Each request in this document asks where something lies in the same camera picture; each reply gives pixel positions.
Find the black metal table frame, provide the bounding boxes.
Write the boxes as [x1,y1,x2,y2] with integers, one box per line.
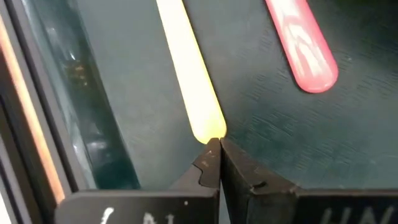
[0,0,80,224]

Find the orange-handled metal spoon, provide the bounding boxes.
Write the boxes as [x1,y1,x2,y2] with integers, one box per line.
[155,0,228,145]

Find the dark green plastic tray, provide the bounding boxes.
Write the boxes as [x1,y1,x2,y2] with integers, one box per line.
[18,0,398,191]

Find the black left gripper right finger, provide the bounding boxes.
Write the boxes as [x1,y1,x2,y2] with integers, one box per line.
[221,138,398,224]

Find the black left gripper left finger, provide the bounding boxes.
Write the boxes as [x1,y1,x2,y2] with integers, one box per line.
[53,138,223,224]

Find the red-handled metal fork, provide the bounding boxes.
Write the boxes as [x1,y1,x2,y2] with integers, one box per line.
[264,0,340,95]

